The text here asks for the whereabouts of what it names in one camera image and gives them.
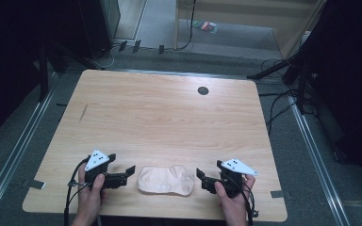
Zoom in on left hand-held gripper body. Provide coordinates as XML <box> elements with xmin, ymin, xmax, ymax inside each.
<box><xmin>84</xmin><ymin>149</ymin><xmax>118</xmax><ymax>189</ymax></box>

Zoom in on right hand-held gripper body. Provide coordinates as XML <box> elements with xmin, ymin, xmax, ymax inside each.
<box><xmin>213</xmin><ymin>157</ymin><xmax>259</xmax><ymax>200</ymax></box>

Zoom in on person's right hand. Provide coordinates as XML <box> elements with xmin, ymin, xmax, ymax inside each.
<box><xmin>213</xmin><ymin>173</ymin><xmax>256</xmax><ymax>220</ymax></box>

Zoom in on person's left hand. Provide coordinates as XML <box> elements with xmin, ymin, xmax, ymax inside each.
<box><xmin>75</xmin><ymin>162</ymin><xmax>107</xmax><ymax>219</ymax></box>

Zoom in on black metal stand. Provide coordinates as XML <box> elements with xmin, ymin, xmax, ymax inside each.
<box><xmin>37</xmin><ymin>41</ymin><xmax>69</xmax><ymax>103</ymax></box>

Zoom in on black tripod stand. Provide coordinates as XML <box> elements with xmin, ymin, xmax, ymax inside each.
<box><xmin>246</xmin><ymin>18</ymin><xmax>315</xmax><ymax>116</ymax></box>

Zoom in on dark curtain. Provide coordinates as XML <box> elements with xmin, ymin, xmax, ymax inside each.
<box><xmin>0</xmin><ymin>0</ymin><xmax>86</xmax><ymax>148</ymax></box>
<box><xmin>301</xmin><ymin>0</ymin><xmax>362</xmax><ymax>192</ymax></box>

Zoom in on black cabinet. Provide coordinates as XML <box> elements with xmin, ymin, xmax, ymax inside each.
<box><xmin>76</xmin><ymin>0</ymin><xmax>122</xmax><ymax>60</ymax></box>

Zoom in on colourful packet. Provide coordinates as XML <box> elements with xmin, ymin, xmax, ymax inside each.
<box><xmin>191</xmin><ymin>20</ymin><xmax>219</xmax><ymax>35</ymax></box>

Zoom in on beige wooden cabinet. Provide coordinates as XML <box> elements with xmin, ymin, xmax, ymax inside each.
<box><xmin>173</xmin><ymin>0</ymin><xmax>328</xmax><ymax>60</ymax></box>

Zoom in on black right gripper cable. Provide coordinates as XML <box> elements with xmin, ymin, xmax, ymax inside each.
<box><xmin>224</xmin><ymin>171</ymin><xmax>260</xmax><ymax>226</ymax></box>

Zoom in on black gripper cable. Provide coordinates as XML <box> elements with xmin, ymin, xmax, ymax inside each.
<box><xmin>63</xmin><ymin>155</ymin><xmax>91</xmax><ymax>226</ymax></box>
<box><xmin>224</xmin><ymin>171</ymin><xmax>260</xmax><ymax>226</ymax></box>

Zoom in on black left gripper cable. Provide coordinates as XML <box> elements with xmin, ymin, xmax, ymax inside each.
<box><xmin>63</xmin><ymin>155</ymin><xmax>91</xmax><ymax>226</ymax></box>

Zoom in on metal floor rail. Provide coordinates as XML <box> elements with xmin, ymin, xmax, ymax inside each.
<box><xmin>288</xmin><ymin>94</ymin><xmax>352</xmax><ymax>226</ymax></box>
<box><xmin>0</xmin><ymin>71</ymin><xmax>59</xmax><ymax>225</ymax></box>

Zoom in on black floor cables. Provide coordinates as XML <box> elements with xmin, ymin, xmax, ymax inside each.
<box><xmin>258</xmin><ymin>56</ymin><xmax>300</xmax><ymax>137</ymax></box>

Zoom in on white floor cable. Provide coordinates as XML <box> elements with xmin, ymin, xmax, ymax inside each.
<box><xmin>89</xmin><ymin>42</ymin><xmax>121</xmax><ymax>71</ymax></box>

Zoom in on black hanging cable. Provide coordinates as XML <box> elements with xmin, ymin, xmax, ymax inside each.
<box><xmin>173</xmin><ymin>0</ymin><xmax>198</xmax><ymax>52</ymax></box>

